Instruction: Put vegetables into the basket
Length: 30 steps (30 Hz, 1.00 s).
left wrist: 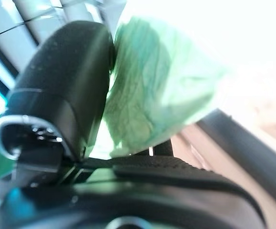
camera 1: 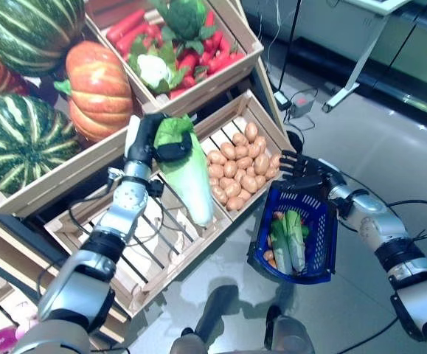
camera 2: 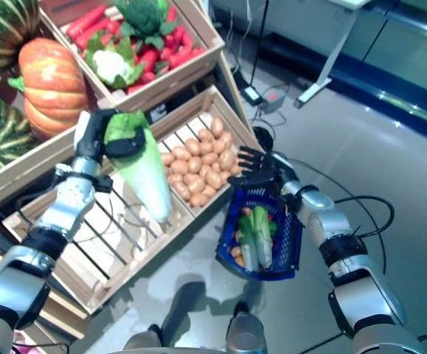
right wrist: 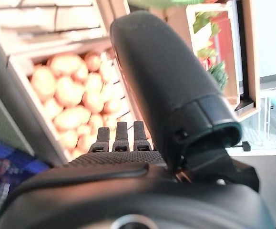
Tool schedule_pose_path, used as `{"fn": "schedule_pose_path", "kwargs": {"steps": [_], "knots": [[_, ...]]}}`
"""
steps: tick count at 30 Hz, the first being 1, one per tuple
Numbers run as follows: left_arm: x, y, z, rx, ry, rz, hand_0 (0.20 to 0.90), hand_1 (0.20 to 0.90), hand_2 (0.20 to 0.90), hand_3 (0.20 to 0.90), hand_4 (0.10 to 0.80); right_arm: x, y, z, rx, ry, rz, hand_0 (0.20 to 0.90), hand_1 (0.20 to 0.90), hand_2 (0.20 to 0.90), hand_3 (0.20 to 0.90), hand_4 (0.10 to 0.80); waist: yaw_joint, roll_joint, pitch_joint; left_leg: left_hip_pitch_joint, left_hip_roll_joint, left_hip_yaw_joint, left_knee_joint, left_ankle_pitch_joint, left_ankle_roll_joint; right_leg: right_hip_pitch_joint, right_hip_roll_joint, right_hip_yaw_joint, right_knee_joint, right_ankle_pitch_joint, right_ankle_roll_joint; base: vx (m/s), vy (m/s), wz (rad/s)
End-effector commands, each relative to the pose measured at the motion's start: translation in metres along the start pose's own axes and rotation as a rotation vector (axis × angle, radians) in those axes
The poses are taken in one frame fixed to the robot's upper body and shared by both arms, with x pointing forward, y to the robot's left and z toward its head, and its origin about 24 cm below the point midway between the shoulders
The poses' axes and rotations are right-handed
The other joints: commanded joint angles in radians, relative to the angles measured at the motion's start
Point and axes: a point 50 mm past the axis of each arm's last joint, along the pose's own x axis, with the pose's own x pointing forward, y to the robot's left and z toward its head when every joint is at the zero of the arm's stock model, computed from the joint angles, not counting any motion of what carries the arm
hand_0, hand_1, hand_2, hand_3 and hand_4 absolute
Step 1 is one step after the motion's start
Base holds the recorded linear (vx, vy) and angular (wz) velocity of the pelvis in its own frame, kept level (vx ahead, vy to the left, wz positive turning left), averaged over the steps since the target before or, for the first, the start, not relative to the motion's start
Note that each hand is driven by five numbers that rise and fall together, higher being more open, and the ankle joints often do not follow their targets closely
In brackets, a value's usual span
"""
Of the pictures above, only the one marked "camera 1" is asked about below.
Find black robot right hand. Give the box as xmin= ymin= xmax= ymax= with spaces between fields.
xmin=279 ymin=149 xmax=347 ymax=195

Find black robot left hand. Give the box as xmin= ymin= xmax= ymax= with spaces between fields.
xmin=123 ymin=112 xmax=194 ymax=165

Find blue plastic shopping basket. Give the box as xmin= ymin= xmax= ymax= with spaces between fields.
xmin=247 ymin=180 xmax=339 ymax=285

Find small orange pumpkin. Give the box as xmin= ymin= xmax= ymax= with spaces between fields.
xmin=53 ymin=40 xmax=136 ymax=144

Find white cauliflower with leaves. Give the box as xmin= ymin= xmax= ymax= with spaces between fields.
xmin=127 ymin=36 xmax=191 ymax=96

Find large wooden slat crate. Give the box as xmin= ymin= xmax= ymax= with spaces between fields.
xmin=0 ymin=84 xmax=151 ymax=218

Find white power strip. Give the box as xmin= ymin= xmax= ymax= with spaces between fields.
xmin=273 ymin=90 xmax=292 ymax=111

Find wooden produce display shelf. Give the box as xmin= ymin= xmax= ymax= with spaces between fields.
xmin=0 ymin=0 xmax=299 ymax=354

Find long red carrot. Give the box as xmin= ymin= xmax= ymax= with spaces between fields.
xmin=115 ymin=22 xmax=151 ymax=57
xmin=105 ymin=7 xmax=147 ymax=44

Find white office desk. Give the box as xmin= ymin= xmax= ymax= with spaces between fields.
xmin=322 ymin=0 xmax=412 ymax=114

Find green striped pumpkin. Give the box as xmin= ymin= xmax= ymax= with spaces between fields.
xmin=0 ymin=0 xmax=88 ymax=78
xmin=0 ymin=94 xmax=84 ymax=195

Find black metal rack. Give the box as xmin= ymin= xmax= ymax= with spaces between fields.
xmin=279 ymin=0 xmax=305 ymax=93

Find green broccoli head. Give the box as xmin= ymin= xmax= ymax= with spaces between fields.
xmin=150 ymin=0 xmax=218 ymax=55

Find silver robot right leg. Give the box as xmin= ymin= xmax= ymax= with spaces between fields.
xmin=264 ymin=304 xmax=317 ymax=354

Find silver robot leg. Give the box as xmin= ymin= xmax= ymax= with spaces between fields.
xmin=264 ymin=304 xmax=317 ymax=354
xmin=170 ymin=283 xmax=240 ymax=354

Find silver robot left leg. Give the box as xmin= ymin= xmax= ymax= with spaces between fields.
xmin=170 ymin=283 xmax=240 ymax=354

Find purple white turnip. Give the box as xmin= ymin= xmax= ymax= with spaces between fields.
xmin=0 ymin=326 xmax=18 ymax=351
xmin=15 ymin=311 xmax=39 ymax=333

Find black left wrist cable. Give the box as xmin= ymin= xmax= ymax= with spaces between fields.
xmin=67 ymin=190 xmax=164 ymax=240

